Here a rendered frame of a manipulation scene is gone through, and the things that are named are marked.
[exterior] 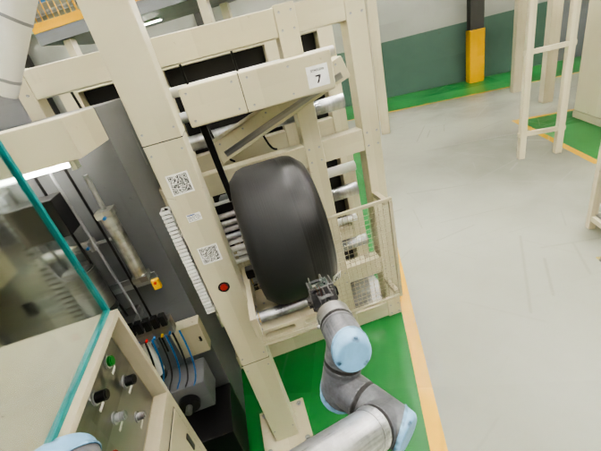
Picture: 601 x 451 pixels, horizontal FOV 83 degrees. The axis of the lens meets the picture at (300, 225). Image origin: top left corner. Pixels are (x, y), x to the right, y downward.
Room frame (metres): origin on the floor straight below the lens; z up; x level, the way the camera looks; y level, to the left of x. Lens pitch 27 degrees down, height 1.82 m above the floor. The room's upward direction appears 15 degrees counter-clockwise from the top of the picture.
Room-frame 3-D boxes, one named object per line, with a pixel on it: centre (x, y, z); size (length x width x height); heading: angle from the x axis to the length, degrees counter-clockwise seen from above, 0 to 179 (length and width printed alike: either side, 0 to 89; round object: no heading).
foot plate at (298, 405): (1.19, 0.37, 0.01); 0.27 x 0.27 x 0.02; 7
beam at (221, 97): (1.55, 0.03, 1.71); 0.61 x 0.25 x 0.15; 97
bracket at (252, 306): (1.22, 0.29, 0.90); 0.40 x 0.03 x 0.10; 7
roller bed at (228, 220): (1.59, 0.38, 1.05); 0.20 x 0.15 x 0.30; 97
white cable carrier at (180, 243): (1.15, 0.45, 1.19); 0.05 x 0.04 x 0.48; 7
